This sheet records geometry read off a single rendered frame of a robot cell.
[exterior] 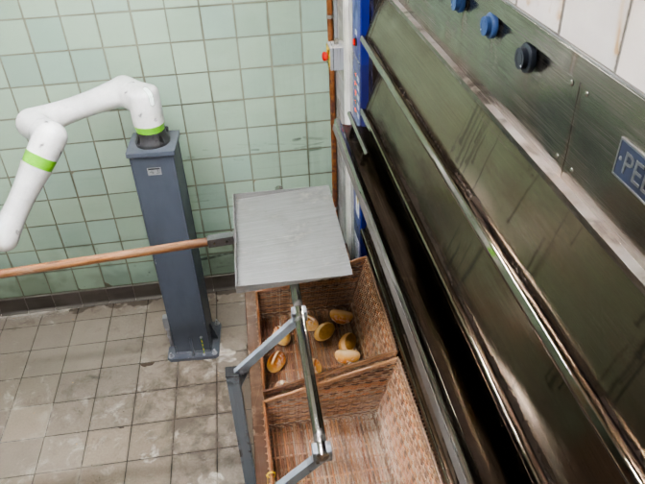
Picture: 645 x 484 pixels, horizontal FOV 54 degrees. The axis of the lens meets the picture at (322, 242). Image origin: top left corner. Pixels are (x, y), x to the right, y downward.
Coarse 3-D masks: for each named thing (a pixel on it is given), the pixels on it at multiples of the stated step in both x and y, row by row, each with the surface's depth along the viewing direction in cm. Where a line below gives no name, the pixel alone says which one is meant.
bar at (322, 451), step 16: (304, 320) 179; (272, 336) 188; (304, 336) 173; (256, 352) 189; (304, 352) 168; (240, 368) 192; (304, 368) 164; (240, 384) 195; (240, 400) 199; (240, 416) 203; (320, 416) 151; (240, 432) 207; (320, 432) 147; (240, 448) 212; (320, 448) 143; (304, 464) 147; (320, 464) 146; (288, 480) 148
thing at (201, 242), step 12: (192, 240) 210; (204, 240) 210; (120, 252) 209; (132, 252) 209; (144, 252) 209; (156, 252) 210; (168, 252) 211; (36, 264) 208; (48, 264) 208; (60, 264) 208; (72, 264) 208; (84, 264) 209; (0, 276) 207; (12, 276) 208
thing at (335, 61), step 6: (330, 42) 273; (342, 42) 272; (330, 48) 267; (336, 48) 267; (342, 48) 268; (330, 54) 269; (336, 54) 269; (342, 54) 269; (330, 60) 270; (336, 60) 270; (342, 60) 271; (330, 66) 272; (336, 66) 272; (342, 66) 272
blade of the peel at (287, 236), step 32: (256, 192) 234; (288, 192) 235; (320, 192) 233; (256, 224) 220; (288, 224) 218; (320, 224) 216; (256, 256) 204; (288, 256) 203; (320, 256) 201; (256, 288) 191
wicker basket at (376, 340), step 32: (288, 288) 260; (352, 288) 264; (288, 320) 265; (320, 320) 264; (352, 320) 263; (384, 320) 227; (288, 352) 249; (320, 352) 249; (384, 352) 213; (288, 384) 214
